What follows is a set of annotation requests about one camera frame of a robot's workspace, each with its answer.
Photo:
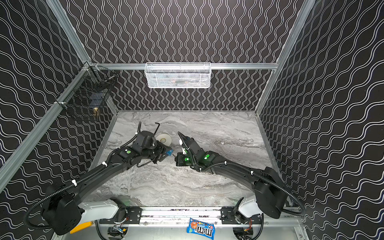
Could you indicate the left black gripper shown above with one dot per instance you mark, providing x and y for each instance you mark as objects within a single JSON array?
[{"x": 160, "y": 151}]

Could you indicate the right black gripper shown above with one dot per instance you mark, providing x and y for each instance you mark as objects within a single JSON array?
[{"x": 191, "y": 148}]

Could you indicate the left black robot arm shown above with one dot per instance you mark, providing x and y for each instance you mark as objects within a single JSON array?
[{"x": 60, "y": 208}]

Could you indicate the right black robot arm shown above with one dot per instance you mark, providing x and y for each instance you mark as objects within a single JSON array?
[{"x": 270, "y": 196}]

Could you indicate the black hex key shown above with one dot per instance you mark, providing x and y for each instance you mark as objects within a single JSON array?
[{"x": 158, "y": 126}]

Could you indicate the white tape roll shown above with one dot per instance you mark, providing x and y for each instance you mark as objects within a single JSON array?
[{"x": 164, "y": 139}]

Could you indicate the white mesh basket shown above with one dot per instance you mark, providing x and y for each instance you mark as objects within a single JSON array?
[{"x": 178, "y": 75}]

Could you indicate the brass item in black basket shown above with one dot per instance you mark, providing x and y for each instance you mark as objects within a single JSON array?
[{"x": 96, "y": 112}]

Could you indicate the M&M's candy bag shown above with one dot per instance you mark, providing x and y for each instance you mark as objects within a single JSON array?
[{"x": 201, "y": 228}]

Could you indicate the yellow block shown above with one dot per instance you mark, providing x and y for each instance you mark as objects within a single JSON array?
[{"x": 81, "y": 227}]

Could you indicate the black wire basket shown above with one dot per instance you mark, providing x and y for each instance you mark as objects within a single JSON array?
[{"x": 92, "y": 91}]

